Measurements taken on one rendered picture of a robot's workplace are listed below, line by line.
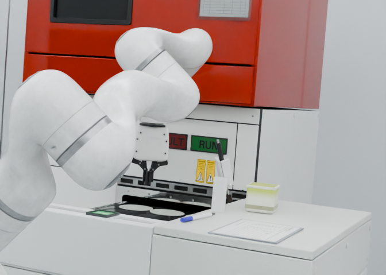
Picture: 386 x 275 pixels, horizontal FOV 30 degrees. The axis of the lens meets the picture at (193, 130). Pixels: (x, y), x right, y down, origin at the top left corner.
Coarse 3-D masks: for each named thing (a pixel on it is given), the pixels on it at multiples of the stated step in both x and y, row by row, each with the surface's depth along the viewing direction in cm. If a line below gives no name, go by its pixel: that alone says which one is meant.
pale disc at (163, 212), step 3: (150, 210) 209; (153, 210) 209; (156, 210) 210; (159, 210) 210; (162, 210) 211; (165, 210) 211; (168, 210) 212; (171, 210) 212; (174, 210) 213; (156, 213) 205; (159, 213) 205; (162, 213) 206; (165, 213) 206; (168, 213) 207; (171, 213) 207; (174, 213) 208; (177, 213) 208; (180, 213) 209; (183, 213) 209
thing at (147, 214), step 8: (104, 208) 207; (112, 208) 208; (120, 208) 209; (160, 208) 214; (168, 208) 215; (144, 216) 199; (152, 216) 200; (160, 216) 201; (168, 216) 201; (176, 216) 202
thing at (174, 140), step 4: (172, 136) 219; (176, 136) 219; (180, 136) 218; (184, 136) 217; (172, 140) 219; (176, 140) 219; (180, 140) 218; (184, 140) 217; (172, 144) 219; (176, 144) 219; (180, 144) 218; (184, 144) 218; (184, 148) 218
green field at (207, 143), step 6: (192, 138) 216; (198, 138) 216; (204, 138) 215; (210, 138) 214; (192, 144) 216; (198, 144) 216; (204, 144) 215; (210, 144) 214; (222, 144) 212; (204, 150) 215; (210, 150) 214; (216, 150) 213; (222, 150) 212
